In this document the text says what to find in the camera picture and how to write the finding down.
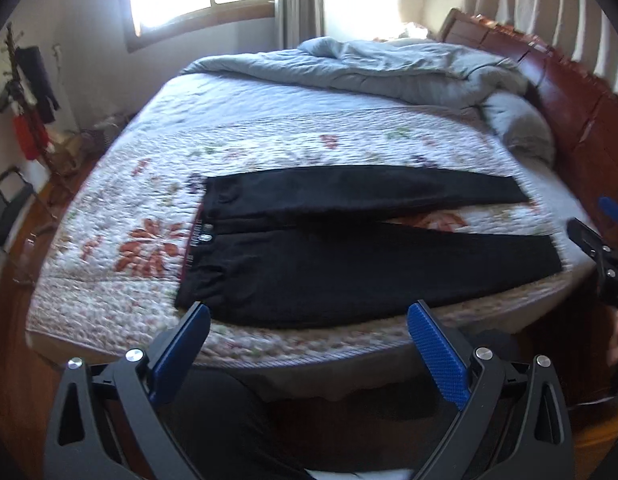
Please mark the grey blue duvet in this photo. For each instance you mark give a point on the grey blue duvet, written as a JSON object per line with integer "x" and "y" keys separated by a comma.
{"x": 426, "y": 72}

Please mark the wicker basket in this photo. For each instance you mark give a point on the wicker basket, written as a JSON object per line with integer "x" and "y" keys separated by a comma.
{"x": 99, "y": 137}

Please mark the red wooden headboard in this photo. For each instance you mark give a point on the red wooden headboard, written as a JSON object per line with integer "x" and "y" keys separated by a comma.
{"x": 580, "y": 108}

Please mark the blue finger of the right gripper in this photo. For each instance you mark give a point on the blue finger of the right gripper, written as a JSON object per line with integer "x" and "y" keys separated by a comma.
{"x": 587, "y": 240}
{"x": 609, "y": 207}

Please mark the floral quilted bedspread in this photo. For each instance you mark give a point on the floral quilted bedspread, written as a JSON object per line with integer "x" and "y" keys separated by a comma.
{"x": 109, "y": 279}

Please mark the wooden coat rack with clothes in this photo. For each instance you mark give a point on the wooden coat rack with clothes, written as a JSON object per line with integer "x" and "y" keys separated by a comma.
{"x": 29, "y": 94}

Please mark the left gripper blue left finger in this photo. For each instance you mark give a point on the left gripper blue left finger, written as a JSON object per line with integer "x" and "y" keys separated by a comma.
{"x": 173, "y": 352}

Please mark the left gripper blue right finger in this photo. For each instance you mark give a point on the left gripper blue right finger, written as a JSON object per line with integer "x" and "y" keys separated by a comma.
{"x": 449, "y": 372}

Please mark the grey window curtain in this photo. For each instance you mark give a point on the grey window curtain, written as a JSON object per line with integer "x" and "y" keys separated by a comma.
{"x": 297, "y": 21}

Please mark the black pants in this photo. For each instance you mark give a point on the black pants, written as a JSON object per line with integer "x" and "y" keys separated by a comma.
{"x": 327, "y": 246}

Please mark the black office chair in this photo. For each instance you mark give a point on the black office chair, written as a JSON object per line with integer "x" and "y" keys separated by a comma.
{"x": 10, "y": 208}

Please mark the beige pleated curtain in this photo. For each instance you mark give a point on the beige pleated curtain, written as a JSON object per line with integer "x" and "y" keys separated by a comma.
{"x": 579, "y": 29}

